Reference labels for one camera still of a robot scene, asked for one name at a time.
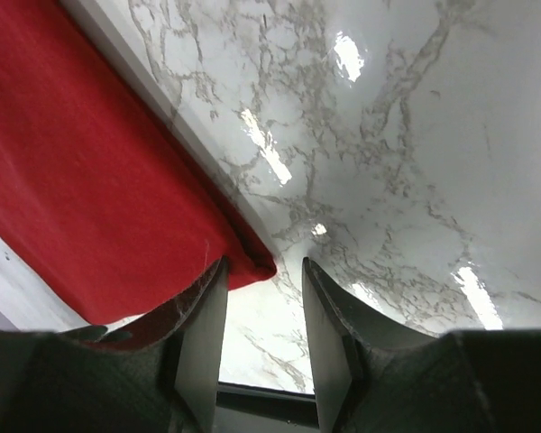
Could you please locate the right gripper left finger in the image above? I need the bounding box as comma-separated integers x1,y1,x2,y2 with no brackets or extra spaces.
0,259,228,432

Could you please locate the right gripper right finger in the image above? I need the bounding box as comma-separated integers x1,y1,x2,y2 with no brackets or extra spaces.
302,259,541,432

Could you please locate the red t-shirt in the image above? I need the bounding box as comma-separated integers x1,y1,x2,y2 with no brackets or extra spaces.
0,1,277,325

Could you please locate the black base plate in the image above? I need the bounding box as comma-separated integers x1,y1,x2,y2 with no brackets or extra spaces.
212,382,319,433

